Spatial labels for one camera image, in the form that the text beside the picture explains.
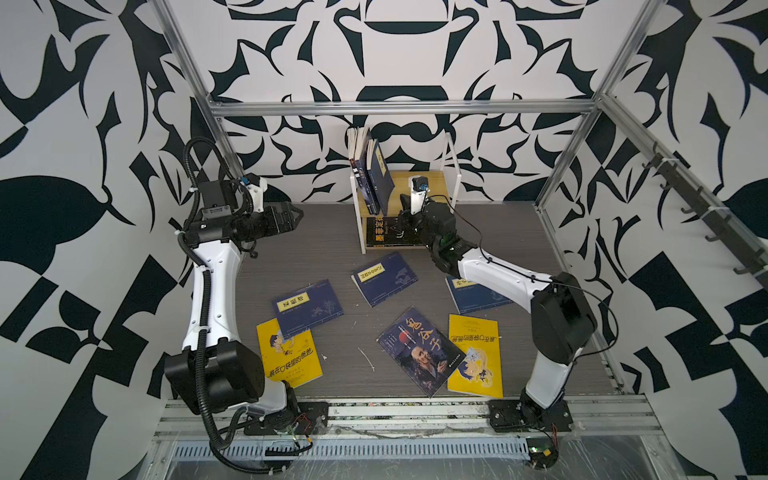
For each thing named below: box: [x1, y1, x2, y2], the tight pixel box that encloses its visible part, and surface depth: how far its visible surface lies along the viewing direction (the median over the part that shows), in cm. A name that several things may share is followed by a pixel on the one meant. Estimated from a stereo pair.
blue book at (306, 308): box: [273, 279, 344, 340], surface depth 92 cm
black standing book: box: [348, 127, 370, 208], surface depth 79 cm
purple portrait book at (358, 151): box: [347, 126, 380, 215], surface depth 81 cm
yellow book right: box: [447, 314, 504, 399], surface depth 84 cm
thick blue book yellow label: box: [366, 139, 395, 215], surface depth 83 cm
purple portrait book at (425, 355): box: [376, 306, 467, 398], surface depth 85 cm
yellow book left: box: [256, 318, 323, 388], surface depth 85 cm
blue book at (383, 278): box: [350, 252, 419, 308], surface depth 100 cm
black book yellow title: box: [366, 216, 426, 247], surface depth 107 cm
